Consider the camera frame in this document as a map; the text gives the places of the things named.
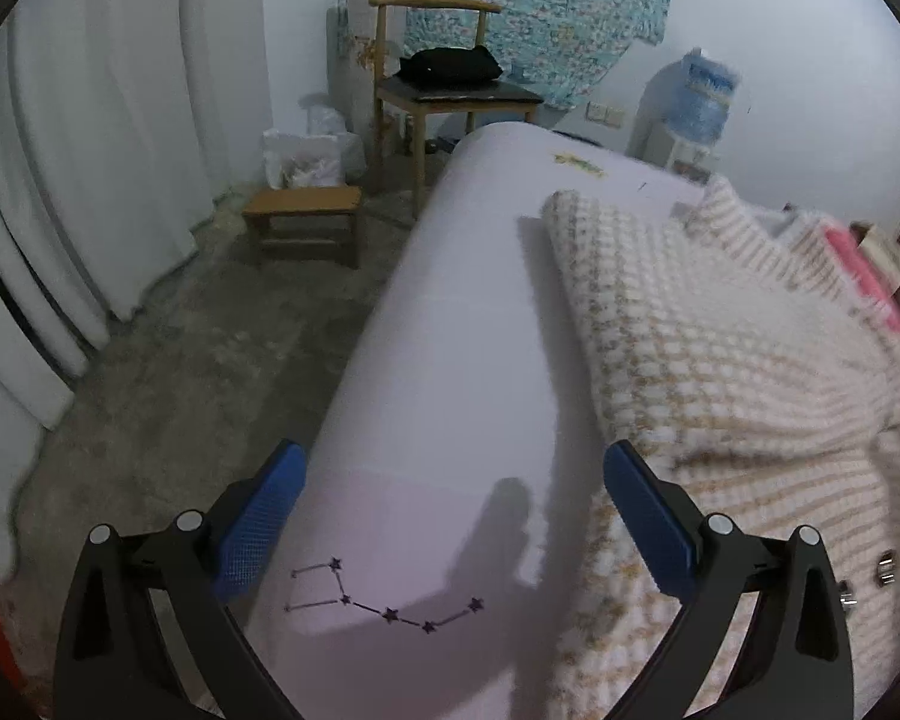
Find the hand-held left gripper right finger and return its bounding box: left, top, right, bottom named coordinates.
left=602, top=441, right=856, bottom=720

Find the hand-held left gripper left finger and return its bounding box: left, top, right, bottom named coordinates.
left=54, top=439, right=308, bottom=720

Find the beige white checkered knit coat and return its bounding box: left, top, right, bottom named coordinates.
left=540, top=176, right=900, bottom=720

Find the pile of beige clothes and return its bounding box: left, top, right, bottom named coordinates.
left=851, top=221, right=900, bottom=293

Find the bed with pink printed sheet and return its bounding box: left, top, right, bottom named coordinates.
left=236, top=122, right=728, bottom=720

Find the pink quilt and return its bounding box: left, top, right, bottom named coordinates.
left=821, top=225, right=900, bottom=335

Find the small wooden stool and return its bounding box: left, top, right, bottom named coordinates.
left=241, top=185, right=364, bottom=269

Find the white plastic bag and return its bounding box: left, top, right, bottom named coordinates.
left=261, top=103, right=367, bottom=190

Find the white water dispenser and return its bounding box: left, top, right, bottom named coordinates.
left=628, top=64, right=721, bottom=181

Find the white curtain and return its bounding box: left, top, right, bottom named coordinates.
left=0, top=0, right=275, bottom=586

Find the white printed board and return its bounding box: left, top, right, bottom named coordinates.
left=325, top=0, right=382, bottom=158

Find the black bag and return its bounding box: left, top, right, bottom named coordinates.
left=397, top=46, right=505, bottom=87

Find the blue floral hanging cloth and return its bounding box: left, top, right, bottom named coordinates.
left=341, top=0, right=680, bottom=107

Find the wooden chair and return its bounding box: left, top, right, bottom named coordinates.
left=367, top=0, right=545, bottom=200

